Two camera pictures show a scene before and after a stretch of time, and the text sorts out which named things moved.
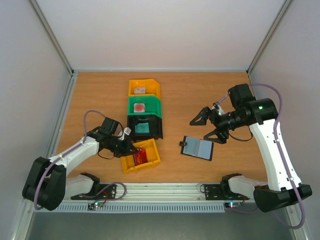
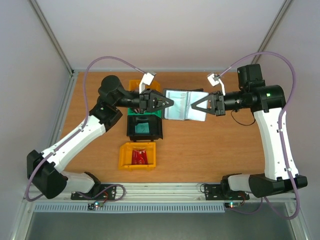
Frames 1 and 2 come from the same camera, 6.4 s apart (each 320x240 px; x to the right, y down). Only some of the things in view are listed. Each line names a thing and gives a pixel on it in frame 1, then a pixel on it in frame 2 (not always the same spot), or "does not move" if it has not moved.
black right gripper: (215, 121) → (219, 104)
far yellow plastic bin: (152, 87) does not move
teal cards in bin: (142, 127) does not move
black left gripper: (128, 145) → (147, 96)
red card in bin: (140, 157) does not move
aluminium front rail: (145, 192) does not move
